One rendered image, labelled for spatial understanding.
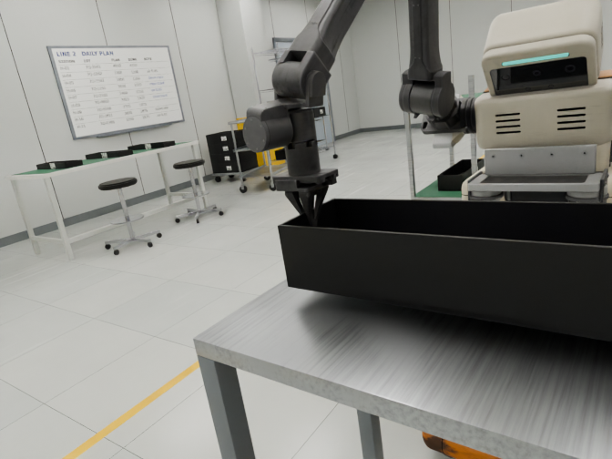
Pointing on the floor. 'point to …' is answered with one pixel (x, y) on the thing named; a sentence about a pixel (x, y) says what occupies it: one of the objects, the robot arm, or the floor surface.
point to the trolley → (256, 168)
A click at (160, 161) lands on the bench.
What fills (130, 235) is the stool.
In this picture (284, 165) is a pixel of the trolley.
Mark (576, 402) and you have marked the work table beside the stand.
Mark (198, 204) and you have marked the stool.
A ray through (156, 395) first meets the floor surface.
